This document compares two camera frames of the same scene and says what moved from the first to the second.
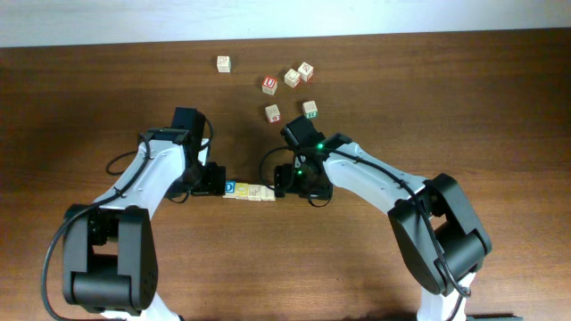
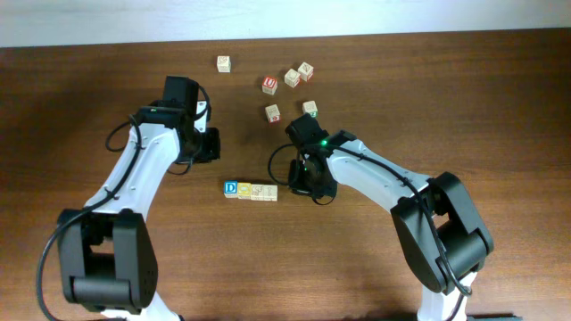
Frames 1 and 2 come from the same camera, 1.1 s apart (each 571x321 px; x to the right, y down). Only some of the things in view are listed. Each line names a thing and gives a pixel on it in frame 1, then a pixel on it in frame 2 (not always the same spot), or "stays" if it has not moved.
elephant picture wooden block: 254,193 stays
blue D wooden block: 230,188 stays
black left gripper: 214,184 → 212,151
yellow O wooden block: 242,191 stays
